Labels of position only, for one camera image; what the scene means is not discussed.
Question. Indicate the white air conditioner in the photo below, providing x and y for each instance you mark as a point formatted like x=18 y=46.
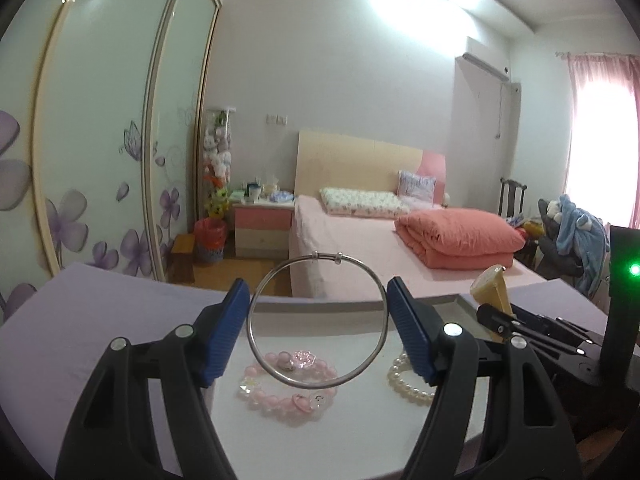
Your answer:
x=485 y=65

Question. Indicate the purple bed sheet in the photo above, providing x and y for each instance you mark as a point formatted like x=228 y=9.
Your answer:
x=50 y=340

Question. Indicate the pink and white nightstand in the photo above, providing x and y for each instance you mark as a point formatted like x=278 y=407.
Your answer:
x=262 y=230

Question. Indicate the small purple cushion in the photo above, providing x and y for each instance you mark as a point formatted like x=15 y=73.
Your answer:
x=416 y=186

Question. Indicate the grey cardboard tray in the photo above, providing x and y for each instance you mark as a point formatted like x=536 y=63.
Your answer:
x=350 y=420

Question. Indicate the beige and pink headboard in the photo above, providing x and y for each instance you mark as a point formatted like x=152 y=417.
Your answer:
x=360 y=160

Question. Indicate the pink bed mattress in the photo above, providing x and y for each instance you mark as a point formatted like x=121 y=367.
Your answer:
x=345 y=240

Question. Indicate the thin silver bangle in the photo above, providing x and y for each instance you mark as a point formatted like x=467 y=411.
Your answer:
x=315 y=256

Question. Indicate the white mug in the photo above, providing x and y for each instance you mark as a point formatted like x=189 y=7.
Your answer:
x=254 y=194

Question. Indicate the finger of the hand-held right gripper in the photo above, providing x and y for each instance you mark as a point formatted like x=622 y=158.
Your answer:
x=555 y=324
x=505 y=324

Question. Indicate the floral print pillow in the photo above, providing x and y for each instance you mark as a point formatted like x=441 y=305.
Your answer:
x=360 y=202

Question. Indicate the white wall switch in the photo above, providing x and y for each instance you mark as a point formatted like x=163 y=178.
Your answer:
x=276 y=119

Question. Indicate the clear tube of plush toys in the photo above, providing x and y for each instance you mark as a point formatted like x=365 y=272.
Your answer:
x=219 y=155

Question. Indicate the small wooden stool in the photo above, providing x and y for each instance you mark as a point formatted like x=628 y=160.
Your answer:
x=182 y=255

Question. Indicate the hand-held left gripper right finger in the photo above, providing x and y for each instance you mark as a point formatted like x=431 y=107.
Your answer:
x=410 y=330

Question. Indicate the blue plush garment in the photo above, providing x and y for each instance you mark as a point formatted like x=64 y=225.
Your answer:
x=580 y=230

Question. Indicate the pink curtain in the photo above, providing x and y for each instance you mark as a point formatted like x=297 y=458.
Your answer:
x=600 y=125

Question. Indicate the red waste bin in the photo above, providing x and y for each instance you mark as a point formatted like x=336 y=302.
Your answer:
x=210 y=242

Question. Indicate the folded pink quilt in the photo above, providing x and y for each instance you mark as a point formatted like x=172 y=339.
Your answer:
x=460 y=235

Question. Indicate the flower print sliding wardrobe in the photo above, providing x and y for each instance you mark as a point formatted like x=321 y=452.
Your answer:
x=100 y=135

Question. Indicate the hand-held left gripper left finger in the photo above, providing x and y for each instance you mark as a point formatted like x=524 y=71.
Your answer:
x=227 y=330

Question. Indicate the dark wooden chair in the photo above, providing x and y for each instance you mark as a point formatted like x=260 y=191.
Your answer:
x=512 y=197

